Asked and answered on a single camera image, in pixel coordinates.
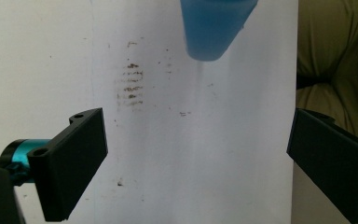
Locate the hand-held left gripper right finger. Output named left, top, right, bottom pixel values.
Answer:
left=286, top=107, right=358, bottom=224

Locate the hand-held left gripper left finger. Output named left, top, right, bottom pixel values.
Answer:
left=27, top=107, right=109, bottom=223

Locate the olive green cushion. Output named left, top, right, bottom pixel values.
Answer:
left=296, top=0, right=358, bottom=143

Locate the blue plastic cup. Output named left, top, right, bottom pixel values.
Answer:
left=179, top=0, right=259, bottom=62

